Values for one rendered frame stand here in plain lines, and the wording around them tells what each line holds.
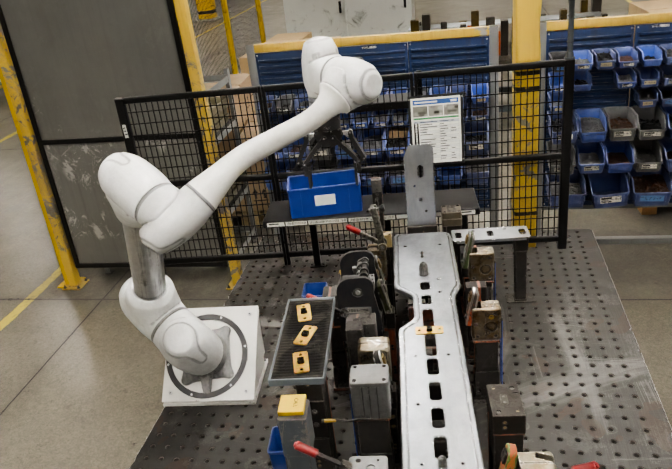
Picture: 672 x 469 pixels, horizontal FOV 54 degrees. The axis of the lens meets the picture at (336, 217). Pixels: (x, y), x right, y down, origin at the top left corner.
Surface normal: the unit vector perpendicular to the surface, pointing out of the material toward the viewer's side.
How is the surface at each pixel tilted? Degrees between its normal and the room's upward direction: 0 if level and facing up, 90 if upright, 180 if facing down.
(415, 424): 0
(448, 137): 90
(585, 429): 0
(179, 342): 47
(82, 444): 0
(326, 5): 90
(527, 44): 90
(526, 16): 90
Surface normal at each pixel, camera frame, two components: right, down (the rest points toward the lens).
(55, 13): -0.19, 0.42
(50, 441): -0.11, -0.90
